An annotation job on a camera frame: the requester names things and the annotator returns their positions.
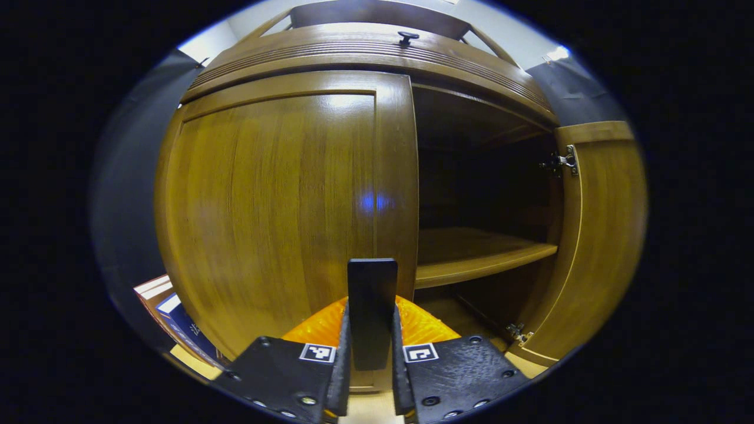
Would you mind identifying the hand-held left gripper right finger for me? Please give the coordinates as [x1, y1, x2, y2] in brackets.
[392, 294, 531, 424]

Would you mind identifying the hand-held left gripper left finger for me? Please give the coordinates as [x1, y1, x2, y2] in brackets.
[212, 297, 352, 424]

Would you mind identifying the black door handle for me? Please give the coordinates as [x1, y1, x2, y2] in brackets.
[348, 258, 398, 372]

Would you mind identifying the wooden cabinet door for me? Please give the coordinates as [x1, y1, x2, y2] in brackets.
[154, 71, 420, 389]
[510, 121, 649, 367]

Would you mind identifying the wooden double-door shoe cabinet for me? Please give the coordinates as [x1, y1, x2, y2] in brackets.
[154, 0, 649, 392]

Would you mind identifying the metal door hinge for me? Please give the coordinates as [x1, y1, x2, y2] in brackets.
[505, 322, 534, 345]
[539, 144, 580, 177]

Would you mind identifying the dark blue book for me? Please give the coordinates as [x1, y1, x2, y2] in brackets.
[156, 293, 230, 370]

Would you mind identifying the wooden inner shelf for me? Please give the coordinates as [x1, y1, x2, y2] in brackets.
[415, 227, 558, 289]

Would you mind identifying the red and white book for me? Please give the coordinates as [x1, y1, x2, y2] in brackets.
[134, 274, 171, 295]

